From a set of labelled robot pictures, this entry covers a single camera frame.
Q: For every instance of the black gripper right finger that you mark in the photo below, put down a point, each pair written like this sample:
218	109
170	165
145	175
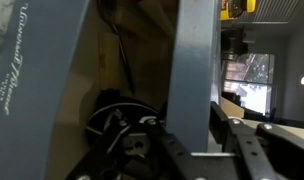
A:
265	153

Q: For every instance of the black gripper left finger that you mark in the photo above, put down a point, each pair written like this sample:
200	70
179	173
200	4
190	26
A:
152	150

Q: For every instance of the brown jar yellow lid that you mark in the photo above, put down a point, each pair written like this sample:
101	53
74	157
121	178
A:
248	5

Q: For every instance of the black round disc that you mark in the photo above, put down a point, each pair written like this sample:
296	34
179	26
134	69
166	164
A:
125	101

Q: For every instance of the blue box base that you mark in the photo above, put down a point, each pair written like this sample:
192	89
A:
148	66

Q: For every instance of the dark blue box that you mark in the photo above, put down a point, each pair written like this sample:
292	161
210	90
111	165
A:
32	83

